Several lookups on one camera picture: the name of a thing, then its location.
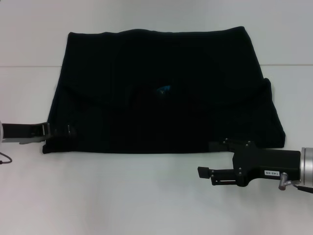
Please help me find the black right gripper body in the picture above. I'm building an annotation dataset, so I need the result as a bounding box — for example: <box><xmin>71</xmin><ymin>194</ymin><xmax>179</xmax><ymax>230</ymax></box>
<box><xmin>232</xmin><ymin>143</ymin><xmax>302</xmax><ymax>188</ymax></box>

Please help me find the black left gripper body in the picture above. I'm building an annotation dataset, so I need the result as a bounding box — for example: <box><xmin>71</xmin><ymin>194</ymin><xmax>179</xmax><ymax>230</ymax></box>
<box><xmin>2</xmin><ymin>123</ymin><xmax>51</xmax><ymax>145</ymax></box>

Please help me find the black shirt with white print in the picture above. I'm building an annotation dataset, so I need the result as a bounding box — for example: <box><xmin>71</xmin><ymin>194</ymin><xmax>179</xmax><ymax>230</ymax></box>
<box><xmin>42</xmin><ymin>25</ymin><xmax>287</xmax><ymax>155</ymax></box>

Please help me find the right arm cable with plug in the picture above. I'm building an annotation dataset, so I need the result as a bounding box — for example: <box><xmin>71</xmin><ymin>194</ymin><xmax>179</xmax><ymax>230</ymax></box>
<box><xmin>278</xmin><ymin>172</ymin><xmax>313</xmax><ymax>192</ymax></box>

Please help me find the arm cable with plug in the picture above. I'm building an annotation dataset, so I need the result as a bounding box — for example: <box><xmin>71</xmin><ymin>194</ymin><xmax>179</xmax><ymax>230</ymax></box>
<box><xmin>0</xmin><ymin>152</ymin><xmax>13</xmax><ymax>165</ymax></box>
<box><xmin>278</xmin><ymin>172</ymin><xmax>313</xmax><ymax>192</ymax></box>

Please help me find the left arm cable with plug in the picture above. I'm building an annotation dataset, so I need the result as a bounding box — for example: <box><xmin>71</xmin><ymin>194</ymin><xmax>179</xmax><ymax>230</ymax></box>
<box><xmin>0</xmin><ymin>152</ymin><xmax>13</xmax><ymax>165</ymax></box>

